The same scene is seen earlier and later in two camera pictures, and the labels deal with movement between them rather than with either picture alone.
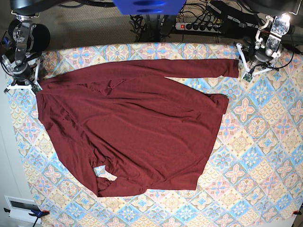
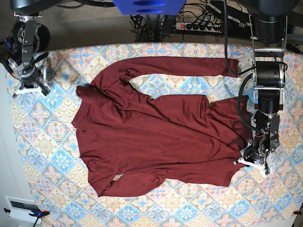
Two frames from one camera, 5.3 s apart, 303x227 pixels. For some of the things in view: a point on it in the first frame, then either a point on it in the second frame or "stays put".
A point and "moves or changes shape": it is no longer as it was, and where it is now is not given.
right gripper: x=253 y=69 → x=255 y=152
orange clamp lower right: x=297 y=212 stays put
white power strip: x=199 y=27 stays put
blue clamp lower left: x=37 y=213 stays put
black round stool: x=42 y=37 stays put
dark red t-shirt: x=135 y=128 moves or changes shape
